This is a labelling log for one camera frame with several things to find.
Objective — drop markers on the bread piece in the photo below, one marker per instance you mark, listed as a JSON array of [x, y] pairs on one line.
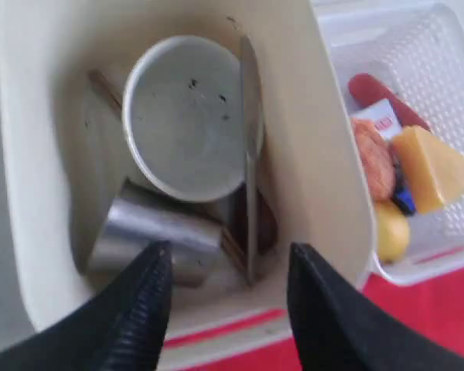
[[376, 159]]

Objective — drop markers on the yellow cheese wedge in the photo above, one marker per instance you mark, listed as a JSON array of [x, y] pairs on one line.
[[434, 171]]

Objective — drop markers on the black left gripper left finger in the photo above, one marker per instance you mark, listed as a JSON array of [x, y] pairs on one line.
[[122, 328]]

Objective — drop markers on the red tablecloth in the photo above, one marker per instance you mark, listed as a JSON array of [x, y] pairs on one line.
[[421, 309]]

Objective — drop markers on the white ceramic bowl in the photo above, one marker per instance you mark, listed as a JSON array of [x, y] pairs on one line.
[[182, 118]]

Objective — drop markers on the blue white milk carton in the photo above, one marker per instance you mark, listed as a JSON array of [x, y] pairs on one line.
[[382, 117]]

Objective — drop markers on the yellow lemon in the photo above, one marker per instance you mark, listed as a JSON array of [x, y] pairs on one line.
[[393, 232]]

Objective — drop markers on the red sausage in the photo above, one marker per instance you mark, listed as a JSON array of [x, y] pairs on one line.
[[367, 90]]

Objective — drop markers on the cream plastic bin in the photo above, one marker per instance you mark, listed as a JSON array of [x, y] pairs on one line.
[[55, 165]]

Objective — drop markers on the wooden chopstick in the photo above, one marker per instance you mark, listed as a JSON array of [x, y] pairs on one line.
[[106, 91]]

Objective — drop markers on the steel cup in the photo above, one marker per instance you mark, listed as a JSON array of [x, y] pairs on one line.
[[138, 218]]

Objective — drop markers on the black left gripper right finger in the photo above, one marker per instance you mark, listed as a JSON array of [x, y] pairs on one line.
[[336, 328]]

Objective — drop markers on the silver table knife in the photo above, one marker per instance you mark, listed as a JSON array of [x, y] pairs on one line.
[[252, 116]]

